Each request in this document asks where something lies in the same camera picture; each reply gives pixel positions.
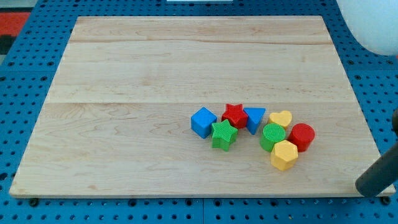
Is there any blue triangle block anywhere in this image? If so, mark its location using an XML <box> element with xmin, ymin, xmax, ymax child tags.
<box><xmin>243</xmin><ymin>108</ymin><xmax>266</xmax><ymax>135</ymax></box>

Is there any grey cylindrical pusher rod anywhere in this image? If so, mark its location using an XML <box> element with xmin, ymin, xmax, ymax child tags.
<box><xmin>354</xmin><ymin>108</ymin><xmax>398</xmax><ymax>198</ymax></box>

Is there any green cylinder block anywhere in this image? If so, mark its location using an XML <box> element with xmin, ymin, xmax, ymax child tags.
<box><xmin>259</xmin><ymin>123</ymin><xmax>286</xmax><ymax>152</ymax></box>

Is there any blue cube block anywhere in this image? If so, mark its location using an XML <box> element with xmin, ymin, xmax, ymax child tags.
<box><xmin>191</xmin><ymin>107</ymin><xmax>217</xmax><ymax>139</ymax></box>

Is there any light wooden board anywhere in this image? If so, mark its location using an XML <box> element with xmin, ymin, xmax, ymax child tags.
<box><xmin>9</xmin><ymin>16</ymin><xmax>379</xmax><ymax>198</ymax></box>

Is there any yellow hexagon block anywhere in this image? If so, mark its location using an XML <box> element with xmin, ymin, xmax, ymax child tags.
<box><xmin>271</xmin><ymin>140</ymin><xmax>299</xmax><ymax>171</ymax></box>

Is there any green star block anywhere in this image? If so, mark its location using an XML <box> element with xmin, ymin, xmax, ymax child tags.
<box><xmin>211</xmin><ymin>119</ymin><xmax>238</xmax><ymax>152</ymax></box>

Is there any yellow heart block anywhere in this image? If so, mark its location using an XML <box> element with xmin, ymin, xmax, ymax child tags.
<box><xmin>267</xmin><ymin>110</ymin><xmax>292</xmax><ymax>129</ymax></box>

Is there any red star block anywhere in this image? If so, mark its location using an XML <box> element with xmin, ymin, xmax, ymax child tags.
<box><xmin>221</xmin><ymin>103</ymin><xmax>248</xmax><ymax>129</ymax></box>

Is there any red cylinder block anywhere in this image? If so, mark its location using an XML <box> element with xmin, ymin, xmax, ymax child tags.
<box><xmin>287</xmin><ymin>123</ymin><xmax>315</xmax><ymax>152</ymax></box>

